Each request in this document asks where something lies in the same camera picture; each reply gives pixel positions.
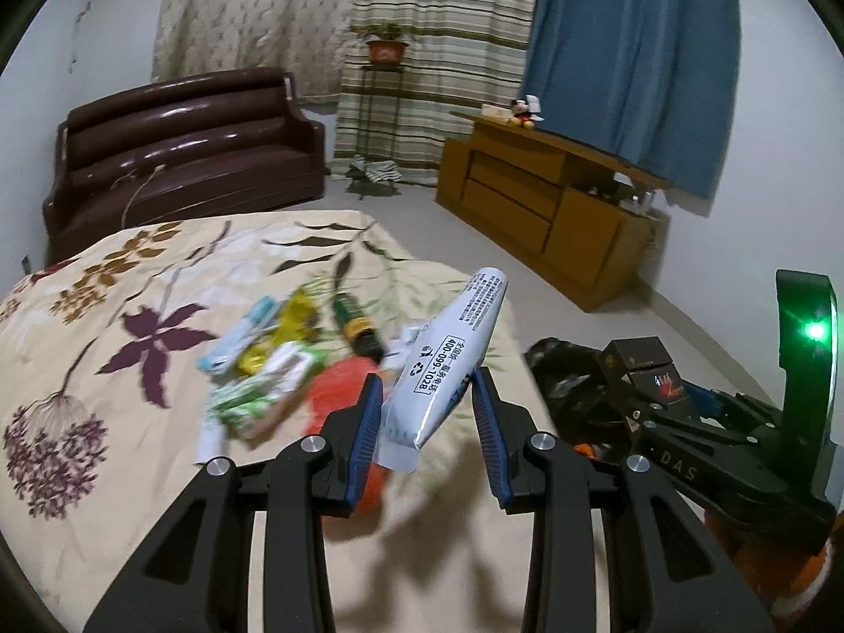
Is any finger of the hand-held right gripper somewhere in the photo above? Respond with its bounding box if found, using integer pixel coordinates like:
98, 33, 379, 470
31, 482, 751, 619
629, 409, 779, 453
686, 388, 782, 433

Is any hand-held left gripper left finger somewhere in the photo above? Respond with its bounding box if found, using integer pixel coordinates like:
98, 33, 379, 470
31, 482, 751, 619
82, 372, 385, 633

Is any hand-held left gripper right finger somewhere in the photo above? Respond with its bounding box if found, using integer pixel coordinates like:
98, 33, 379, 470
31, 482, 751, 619
470, 368, 775, 633

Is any dark brown small box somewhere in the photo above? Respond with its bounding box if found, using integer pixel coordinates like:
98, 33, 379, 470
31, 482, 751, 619
603, 336, 693, 439

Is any orange plastic bag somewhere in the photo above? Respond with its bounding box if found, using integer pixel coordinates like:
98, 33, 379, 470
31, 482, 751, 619
309, 356, 391, 516

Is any white toothpaste tube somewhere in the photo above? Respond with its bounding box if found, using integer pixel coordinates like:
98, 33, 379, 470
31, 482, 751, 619
379, 267, 512, 476

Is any trash bin with black bag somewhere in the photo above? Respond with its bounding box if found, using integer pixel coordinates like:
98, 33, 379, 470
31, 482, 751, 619
524, 336, 637, 456

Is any green and white wrapper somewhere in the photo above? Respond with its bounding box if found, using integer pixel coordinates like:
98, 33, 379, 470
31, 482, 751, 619
207, 343, 319, 443

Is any dark green bottle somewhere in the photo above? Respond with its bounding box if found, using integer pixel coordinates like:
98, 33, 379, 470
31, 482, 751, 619
330, 293, 388, 365

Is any yellow snack wrapper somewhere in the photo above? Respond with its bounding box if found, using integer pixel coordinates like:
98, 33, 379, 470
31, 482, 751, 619
237, 286, 319, 377

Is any teal and white packet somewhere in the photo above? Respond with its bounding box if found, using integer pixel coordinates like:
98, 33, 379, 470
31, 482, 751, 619
198, 296, 278, 377

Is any person's right forearm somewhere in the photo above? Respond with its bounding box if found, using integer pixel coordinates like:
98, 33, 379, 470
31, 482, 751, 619
702, 507, 844, 633

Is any white paper slip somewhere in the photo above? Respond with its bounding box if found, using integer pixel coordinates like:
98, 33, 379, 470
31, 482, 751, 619
194, 422, 229, 467

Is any white router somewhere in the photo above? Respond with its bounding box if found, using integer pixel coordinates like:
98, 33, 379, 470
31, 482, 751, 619
623, 185, 660, 215

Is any wooden cabinet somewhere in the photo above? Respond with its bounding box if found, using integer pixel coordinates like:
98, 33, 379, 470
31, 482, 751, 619
435, 112, 672, 312

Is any checked cloth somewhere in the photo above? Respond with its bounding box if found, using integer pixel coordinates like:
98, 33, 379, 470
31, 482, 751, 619
346, 157, 402, 186

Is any floral bed blanket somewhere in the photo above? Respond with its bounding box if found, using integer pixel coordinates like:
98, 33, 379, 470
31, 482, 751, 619
0, 209, 529, 633

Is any black metal plant stand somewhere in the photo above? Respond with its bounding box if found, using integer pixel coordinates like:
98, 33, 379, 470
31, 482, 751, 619
356, 64, 405, 200

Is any brown leather sofa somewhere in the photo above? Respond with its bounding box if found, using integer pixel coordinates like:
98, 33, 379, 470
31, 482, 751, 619
43, 68, 327, 265

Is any blue curtain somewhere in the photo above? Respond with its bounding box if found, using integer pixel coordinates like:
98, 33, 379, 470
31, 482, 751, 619
521, 0, 756, 202

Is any striped curtain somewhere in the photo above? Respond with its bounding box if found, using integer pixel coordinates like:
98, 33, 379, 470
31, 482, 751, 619
333, 0, 543, 187

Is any potted plant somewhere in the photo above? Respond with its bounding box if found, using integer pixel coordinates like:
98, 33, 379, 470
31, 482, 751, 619
349, 22, 413, 67

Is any beige patterned curtain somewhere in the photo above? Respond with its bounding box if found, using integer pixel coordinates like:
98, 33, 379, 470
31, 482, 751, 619
151, 0, 365, 103

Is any white charging cable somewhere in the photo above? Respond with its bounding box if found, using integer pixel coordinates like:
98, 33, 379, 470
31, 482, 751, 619
112, 165, 169, 225

